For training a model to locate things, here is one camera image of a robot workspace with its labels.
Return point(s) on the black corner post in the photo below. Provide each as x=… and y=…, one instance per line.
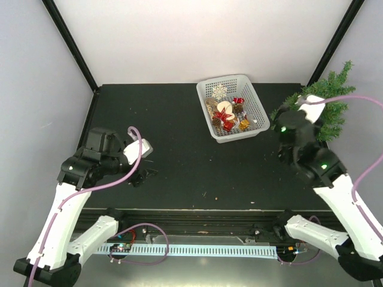
x=336, y=39
x=66, y=35

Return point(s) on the left circuit board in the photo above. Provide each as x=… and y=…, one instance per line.
x=121, y=247

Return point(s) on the gold gift box ornament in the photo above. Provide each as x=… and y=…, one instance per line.
x=244, y=124

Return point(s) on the pinecone with gold bow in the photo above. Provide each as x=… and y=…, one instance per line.
x=237, y=108

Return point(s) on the white wooden snowflake ornament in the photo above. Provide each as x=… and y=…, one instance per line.
x=219, y=92

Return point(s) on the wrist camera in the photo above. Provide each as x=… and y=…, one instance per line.
x=131, y=152
x=309, y=105

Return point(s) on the brown pinecone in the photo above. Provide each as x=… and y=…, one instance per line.
x=216, y=122

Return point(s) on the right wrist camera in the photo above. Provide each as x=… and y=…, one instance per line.
x=309, y=105

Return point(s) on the white perforated plastic basket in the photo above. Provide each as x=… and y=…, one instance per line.
x=254, y=112

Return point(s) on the cream wooden heart ornament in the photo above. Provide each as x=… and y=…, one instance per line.
x=225, y=105

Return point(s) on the white slotted cable duct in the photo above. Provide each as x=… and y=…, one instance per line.
x=225, y=251

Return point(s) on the burlap bow ornament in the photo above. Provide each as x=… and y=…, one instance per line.
x=211, y=102

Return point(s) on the red gift box ornament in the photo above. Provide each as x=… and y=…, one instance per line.
x=228, y=126

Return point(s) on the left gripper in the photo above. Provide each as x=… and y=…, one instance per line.
x=139, y=178

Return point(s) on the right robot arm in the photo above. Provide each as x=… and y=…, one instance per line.
x=358, y=249

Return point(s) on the right circuit board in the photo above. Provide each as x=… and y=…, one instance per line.
x=285, y=250

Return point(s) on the circuit board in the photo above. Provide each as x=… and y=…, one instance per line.
x=285, y=250
x=121, y=247

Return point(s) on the black aluminium frame rail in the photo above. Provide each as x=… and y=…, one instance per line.
x=241, y=223

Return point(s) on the red star ornament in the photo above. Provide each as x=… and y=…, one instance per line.
x=223, y=115

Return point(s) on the right black corner post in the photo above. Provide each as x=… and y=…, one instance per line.
x=336, y=39

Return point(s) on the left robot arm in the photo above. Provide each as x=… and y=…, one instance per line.
x=104, y=161

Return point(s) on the left black corner post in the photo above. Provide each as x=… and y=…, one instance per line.
x=66, y=35

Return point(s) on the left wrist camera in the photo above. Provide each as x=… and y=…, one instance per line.
x=131, y=152

